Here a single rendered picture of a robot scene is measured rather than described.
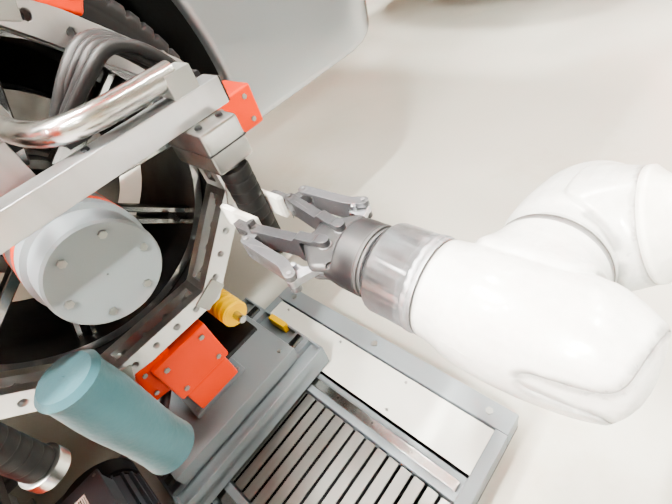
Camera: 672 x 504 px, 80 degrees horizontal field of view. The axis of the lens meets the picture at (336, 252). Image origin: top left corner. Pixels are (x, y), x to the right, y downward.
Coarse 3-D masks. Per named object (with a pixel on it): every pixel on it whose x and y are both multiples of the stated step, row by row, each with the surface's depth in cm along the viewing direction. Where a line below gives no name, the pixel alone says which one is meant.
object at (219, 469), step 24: (264, 312) 128; (288, 336) 121; (312, 360) 111; (288, 384) 110; (264, 408) 107; (288, 408) 110; (240, 432) 104; (264, 432) 105; (216, 456) 101; (240, 456) 101; (168, 480) 96; (192, 480) 98; (216, 480) 97
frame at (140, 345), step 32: (0, 0) 42; (32, 32) 45; (64, 32) 47; (128, 64) 53; (224, 192) 70; (224, 224) 72; (192, 256) 76; (224, 256) 75; (192, 288) 75; (160, 320) 74; (192, 320) 74; (128, 352) 68; (160, 352) 71; (0, 384) 58; (32, 384) 58; (0, 416) 55
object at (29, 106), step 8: (8, 88) 64; (8, 96) 65; (16, 96) 65; (24, 96) 66; (32, 96) 67; (40, 96) 68; (16, 104) 66; (24, 104) 66; (32, 104) 67; (40, 104) 68; (48, 104) 69; (16, 112) 66; (24, 112) 67; (32, 112) 68; (40, 112) 68; (48, 112) 69; (32, 120) 68; (96, 136) 76; (32, 152) 66; (40, 152) 66; (48, 152) 67; (112, 184) 80; (104, 192) 80; (112, 192) 81; (112, 200) 82; (0, 256) 71; (0, 264) 71
